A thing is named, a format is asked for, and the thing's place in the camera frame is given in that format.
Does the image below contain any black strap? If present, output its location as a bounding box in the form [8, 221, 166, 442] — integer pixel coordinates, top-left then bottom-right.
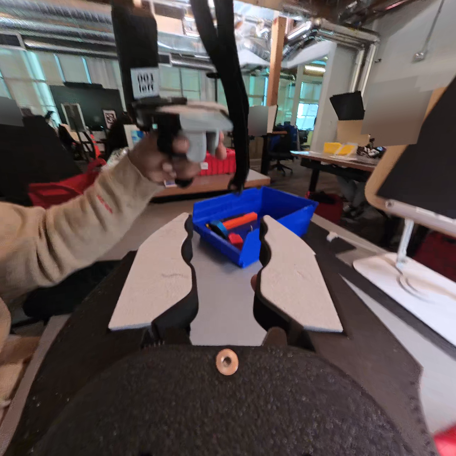
[190, 0, 250, 195]

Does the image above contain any red bag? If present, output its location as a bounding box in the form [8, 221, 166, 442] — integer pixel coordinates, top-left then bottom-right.
[306, 192, 344, 225]

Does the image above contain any large red ribbed bin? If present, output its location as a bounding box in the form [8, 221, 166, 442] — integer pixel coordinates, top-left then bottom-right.
[199, 148, 236, 177]

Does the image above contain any yellow box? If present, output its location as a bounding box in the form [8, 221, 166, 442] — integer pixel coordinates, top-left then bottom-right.
[323, 142, 358, 157]

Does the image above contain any black wall monitor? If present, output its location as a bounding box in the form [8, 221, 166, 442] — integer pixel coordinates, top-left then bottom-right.
[329, 91, 365, 121]

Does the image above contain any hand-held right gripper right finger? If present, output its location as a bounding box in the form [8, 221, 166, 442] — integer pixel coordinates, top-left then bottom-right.
[253, 215, 344, 333]

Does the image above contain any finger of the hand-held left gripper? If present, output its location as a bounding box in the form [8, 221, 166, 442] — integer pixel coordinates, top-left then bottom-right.
[157, 102, 234, 133]

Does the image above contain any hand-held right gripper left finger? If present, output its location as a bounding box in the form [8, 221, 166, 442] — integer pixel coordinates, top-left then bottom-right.
[108, 213, 199, 333]

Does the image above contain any blue office chair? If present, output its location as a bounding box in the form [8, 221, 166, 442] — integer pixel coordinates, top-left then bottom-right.
[267, 124, 300, 175]

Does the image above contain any red plastic bin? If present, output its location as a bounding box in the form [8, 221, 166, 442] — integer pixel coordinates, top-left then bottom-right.
[415, 231, 456, 282]

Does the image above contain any orange block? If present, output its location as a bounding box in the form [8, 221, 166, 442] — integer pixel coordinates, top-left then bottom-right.
[223, 212, 258, 230]

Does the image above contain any person's left hand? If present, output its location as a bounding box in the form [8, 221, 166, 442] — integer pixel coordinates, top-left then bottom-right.
[128, 131, 227, 186]

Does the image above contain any wooden post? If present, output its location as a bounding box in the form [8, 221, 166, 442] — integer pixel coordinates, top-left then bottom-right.
[266, 16, 288, 107]

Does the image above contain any small red bin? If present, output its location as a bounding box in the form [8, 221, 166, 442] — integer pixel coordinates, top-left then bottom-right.
[28, 158, 107, 208]

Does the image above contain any blue plastic bin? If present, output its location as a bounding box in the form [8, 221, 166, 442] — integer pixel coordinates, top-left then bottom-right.
[192, 186, 318, 268]

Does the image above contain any person's left forearm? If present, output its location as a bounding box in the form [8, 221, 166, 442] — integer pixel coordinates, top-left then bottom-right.
[0, 153, 164, 300]

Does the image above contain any wooden table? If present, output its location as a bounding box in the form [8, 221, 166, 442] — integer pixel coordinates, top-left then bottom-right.
[153, 169, 271, 202]

